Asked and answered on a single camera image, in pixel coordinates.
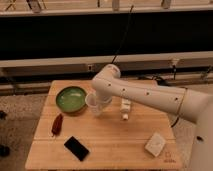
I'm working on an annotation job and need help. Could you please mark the black floor cables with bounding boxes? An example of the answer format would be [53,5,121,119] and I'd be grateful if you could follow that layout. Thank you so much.
[137,65,213,87]

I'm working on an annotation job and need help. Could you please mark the white sponge block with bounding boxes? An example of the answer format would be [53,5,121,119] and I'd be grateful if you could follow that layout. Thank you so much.
[145,133,166,157]

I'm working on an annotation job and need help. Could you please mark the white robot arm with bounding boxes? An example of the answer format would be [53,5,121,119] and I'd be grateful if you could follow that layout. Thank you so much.
[91,64,213,171]

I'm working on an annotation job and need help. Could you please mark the wall power outlet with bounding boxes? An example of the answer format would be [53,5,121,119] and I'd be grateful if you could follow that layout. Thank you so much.
[88,64,93,72]

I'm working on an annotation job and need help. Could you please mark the green ceramic bowl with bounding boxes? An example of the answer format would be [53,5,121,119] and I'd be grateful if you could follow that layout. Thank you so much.
[56,86,87,113]

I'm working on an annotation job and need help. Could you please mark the white tube bottle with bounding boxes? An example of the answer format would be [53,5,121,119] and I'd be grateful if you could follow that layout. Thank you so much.
[120,99,131,120]

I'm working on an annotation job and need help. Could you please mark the black hanging cable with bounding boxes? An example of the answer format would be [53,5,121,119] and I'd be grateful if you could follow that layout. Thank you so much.
[110,4,135,65]

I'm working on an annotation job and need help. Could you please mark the red chili pepper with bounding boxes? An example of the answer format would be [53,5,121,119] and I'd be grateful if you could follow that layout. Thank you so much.
[51,114,63,135]

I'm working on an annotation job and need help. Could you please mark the black smartphone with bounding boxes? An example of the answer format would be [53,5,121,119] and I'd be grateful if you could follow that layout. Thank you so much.
[64,137,89,161]

